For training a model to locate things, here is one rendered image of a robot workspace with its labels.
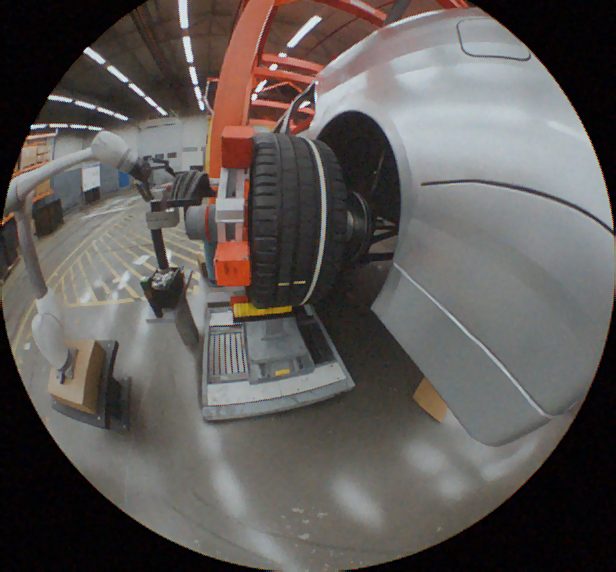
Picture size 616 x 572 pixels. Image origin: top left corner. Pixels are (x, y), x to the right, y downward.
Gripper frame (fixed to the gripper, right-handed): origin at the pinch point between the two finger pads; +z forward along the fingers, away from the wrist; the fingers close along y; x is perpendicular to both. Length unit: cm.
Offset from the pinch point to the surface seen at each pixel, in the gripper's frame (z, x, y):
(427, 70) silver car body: -15, -93, 19
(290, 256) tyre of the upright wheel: 7, -63, -21
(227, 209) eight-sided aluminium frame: -4, -50, -15
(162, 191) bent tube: -12.8, -31.3, -13.1
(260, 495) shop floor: 19, -64, -125
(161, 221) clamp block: -9.0, -29.9, -20.0
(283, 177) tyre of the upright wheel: -1, -60, -5
